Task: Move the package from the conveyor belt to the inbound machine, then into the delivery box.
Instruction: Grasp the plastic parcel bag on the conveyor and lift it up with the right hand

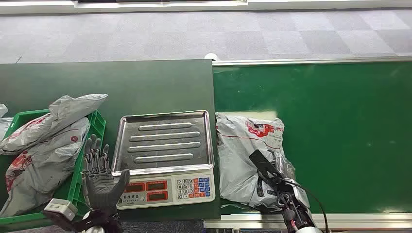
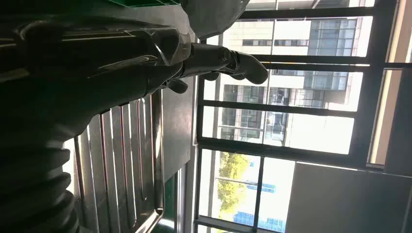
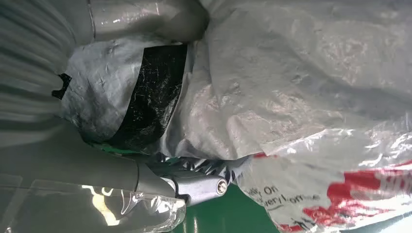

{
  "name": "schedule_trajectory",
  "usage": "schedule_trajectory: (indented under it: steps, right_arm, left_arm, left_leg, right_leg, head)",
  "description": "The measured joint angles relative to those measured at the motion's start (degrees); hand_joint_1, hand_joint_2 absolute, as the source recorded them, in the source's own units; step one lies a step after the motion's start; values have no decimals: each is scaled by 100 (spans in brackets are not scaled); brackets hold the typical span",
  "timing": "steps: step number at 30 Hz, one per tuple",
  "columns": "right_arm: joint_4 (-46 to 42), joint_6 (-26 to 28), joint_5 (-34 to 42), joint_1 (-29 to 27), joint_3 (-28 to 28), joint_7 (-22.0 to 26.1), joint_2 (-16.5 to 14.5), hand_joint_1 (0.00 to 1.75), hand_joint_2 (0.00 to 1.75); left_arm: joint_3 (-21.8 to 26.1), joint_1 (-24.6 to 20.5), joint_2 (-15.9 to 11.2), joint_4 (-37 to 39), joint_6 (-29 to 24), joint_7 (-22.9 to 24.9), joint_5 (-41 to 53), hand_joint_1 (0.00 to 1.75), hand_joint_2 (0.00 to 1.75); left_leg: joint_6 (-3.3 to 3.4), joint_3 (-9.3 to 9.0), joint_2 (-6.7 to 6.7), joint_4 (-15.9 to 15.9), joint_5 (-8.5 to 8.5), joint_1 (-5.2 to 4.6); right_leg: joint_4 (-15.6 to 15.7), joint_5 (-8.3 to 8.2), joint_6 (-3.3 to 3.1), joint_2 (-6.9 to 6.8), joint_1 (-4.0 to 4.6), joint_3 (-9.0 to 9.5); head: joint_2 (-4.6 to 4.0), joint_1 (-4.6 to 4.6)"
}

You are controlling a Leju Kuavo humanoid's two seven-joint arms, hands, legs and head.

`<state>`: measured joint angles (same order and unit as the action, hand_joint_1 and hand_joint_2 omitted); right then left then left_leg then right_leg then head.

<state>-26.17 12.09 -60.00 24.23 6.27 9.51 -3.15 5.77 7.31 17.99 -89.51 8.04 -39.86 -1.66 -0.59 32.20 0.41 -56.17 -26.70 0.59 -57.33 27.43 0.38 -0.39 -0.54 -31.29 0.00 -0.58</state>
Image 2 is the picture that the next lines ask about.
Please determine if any green conveyor belt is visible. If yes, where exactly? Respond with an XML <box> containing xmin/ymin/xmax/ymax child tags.
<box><xmin>151</xmin><ymin>173</ymin><xmax>181</xmax><ymax>233</ymax></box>

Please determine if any dark window frame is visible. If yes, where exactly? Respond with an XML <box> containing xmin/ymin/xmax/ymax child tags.
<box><xmin>193</xmin><ymin>0</ymin><xmax>412</xmax><ymax>233</ymax></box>

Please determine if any plain grey poly package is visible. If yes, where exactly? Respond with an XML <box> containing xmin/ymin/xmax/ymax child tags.
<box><xmin>179</xmin><ymin>0</ymin><xmax>251</xmax><ymax>40</ymax></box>

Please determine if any green plastic crate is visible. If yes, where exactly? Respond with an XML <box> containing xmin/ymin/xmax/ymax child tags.
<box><xmin>107</xmin><ymin>0</ymin><xmax>181</xmax><ymax>8</ymax></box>

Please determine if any electronic scale with steel tray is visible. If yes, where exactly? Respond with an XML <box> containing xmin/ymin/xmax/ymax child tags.
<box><xmin>63</xmin><ymin>90</ymin><xmax>165</xmax><ymax>233</ymax></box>

